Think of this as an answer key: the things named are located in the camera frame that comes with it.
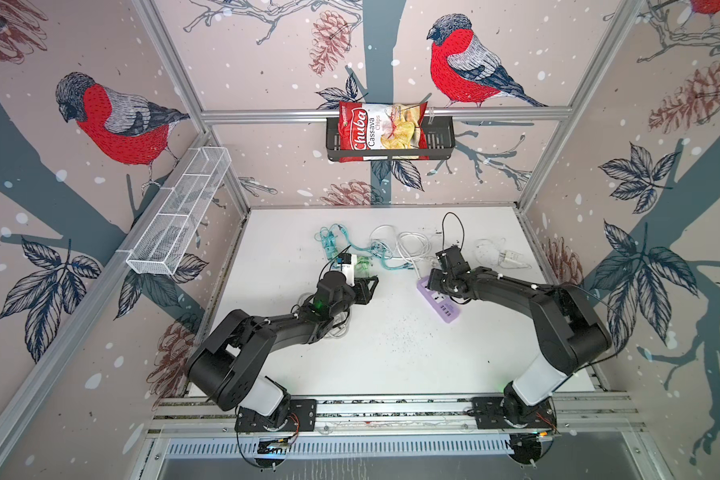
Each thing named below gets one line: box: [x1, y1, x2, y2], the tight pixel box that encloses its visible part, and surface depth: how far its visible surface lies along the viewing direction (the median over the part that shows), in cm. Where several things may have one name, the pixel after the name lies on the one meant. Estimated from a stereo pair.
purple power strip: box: [416, 276, 462, 324], surface depth 93 cm
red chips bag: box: [338, 101, 430, 163], surface depth 90 cm
